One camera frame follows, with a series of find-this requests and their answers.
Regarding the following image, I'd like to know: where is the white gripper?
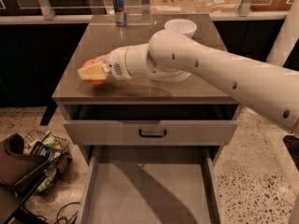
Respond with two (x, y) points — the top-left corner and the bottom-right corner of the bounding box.
(78, 47), (133, 80)

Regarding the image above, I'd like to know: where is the red apple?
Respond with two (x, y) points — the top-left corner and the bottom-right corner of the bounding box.
(81, 59), (106, 85)

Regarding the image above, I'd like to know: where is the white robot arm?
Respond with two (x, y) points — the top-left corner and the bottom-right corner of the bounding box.
(78, 30), (299, 135)

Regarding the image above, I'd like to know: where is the brown robot base part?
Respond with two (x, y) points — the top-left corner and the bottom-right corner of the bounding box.
(0, 133), (50, 224)

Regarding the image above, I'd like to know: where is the grey top drawer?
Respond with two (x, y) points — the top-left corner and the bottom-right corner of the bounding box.
(64, 105), (237, 146)

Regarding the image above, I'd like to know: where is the grey drawer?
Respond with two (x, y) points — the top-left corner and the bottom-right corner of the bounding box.
(76, 146), (224, 224)
(64, 105), (237, 146)

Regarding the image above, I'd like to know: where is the grey drawer cabinet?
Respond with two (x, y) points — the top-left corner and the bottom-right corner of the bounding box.
(53, 15), (242, 160)

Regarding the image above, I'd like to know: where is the grey middle drawer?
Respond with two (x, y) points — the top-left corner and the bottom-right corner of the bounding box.
(76, 146), (224, 224)

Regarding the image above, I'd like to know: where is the blue silver energy drink can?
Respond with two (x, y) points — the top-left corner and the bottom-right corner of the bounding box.
(112, 0), (126, 26)

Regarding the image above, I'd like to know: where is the cardboard box left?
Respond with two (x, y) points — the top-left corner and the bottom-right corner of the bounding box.
(149, 0), (197, 14)

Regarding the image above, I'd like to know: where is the white bowl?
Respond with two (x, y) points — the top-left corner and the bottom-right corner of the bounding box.
(164, 19), (197, 38)

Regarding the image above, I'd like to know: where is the snack bag in basket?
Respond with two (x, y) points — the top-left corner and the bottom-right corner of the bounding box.
(30, 141), (55, 161)

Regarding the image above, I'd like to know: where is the black wire basket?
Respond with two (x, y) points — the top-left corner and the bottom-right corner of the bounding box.
(23, 130), (72, 194)

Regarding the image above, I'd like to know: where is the black floor cable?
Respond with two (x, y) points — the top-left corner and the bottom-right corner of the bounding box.
(54, 202), (81, 224)

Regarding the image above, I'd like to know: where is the white slanted post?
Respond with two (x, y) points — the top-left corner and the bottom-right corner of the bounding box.
(266, 0), (299, 66)

